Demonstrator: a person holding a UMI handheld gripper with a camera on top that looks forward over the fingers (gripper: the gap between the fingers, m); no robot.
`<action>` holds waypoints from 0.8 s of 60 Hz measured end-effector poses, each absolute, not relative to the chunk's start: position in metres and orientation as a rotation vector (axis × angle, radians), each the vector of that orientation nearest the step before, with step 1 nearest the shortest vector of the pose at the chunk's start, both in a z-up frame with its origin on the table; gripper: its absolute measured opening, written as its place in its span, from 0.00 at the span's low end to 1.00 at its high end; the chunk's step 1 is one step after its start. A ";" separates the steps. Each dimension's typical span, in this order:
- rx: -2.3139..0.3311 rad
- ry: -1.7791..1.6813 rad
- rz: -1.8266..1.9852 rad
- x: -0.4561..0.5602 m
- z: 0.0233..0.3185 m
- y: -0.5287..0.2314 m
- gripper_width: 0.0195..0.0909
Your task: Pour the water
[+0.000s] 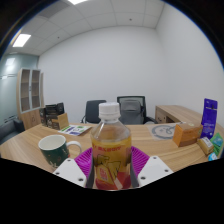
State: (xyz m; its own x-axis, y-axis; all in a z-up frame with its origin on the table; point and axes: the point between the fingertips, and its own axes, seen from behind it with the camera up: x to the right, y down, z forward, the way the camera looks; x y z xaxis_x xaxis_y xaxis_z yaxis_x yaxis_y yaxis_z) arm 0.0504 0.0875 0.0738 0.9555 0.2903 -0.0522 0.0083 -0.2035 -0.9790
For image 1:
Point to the rectangular ceiling light panel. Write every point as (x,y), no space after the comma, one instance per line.
(21,40)
(77,1)

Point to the small tan box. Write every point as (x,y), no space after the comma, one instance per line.
(205,145)

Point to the orange-brown wooden box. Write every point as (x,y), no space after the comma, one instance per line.
(186,135)

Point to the dark grey sofa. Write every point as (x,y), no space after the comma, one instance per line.
(10,130)

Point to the orange drink bottle white cap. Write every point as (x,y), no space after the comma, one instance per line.
(111,150)

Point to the wooden glass-door shelf cabinet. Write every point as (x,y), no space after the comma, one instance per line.
(31,118)

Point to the round white printed pad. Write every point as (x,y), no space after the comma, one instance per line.
(161,131)

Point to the dark brown cardboard box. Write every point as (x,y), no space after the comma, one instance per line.
(55,109)
(42,116)

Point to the white printed leaflet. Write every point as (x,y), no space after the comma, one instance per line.
(75,130)

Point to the black mesh office chair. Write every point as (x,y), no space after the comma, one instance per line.
(133,111)

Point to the green folded cloth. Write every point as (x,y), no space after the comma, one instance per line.
(218,141)

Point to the black padded office chair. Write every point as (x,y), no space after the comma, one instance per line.
(93,111)

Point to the purple standing pouch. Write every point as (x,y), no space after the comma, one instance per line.
(209,116)

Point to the green mug white inside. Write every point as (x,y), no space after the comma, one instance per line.
(55,151)

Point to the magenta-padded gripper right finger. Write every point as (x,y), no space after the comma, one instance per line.
(155,170)

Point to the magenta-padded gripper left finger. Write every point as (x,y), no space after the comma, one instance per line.
(70,171)

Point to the wooden side desk cabinet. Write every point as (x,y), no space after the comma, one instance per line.
(176,113)

